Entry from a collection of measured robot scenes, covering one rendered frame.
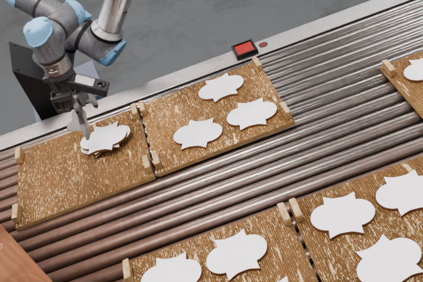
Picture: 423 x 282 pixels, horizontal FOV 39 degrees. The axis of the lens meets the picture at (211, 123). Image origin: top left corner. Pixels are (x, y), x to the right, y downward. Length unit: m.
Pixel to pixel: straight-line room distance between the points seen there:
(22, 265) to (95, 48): 0.91
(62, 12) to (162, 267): 0.73
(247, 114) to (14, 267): 0.75
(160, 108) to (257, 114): 0.34
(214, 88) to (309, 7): 2.26
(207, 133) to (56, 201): 0.47
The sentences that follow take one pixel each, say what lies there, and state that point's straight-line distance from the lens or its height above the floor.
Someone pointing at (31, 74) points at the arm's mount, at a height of 1.05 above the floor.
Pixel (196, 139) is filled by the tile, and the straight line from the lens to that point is 1.70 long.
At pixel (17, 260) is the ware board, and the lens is 1.50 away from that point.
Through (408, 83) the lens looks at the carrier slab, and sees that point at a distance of 1.73.
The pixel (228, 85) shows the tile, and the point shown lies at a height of 0.94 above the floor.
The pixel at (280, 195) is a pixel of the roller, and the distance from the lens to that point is 1.51.
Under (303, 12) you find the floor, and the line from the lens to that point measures 4.01.
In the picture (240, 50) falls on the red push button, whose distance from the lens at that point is 2.04.
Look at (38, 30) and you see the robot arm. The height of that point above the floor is 1.37.
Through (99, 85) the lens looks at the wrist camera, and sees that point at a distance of 1.68.
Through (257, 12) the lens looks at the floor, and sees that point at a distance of 4.15.
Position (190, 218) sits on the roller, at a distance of 1.55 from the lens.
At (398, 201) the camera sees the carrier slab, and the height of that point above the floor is 0.95.
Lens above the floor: 2.01
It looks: 38 degrees down
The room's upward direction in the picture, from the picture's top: 20 degrees counter-clockwise
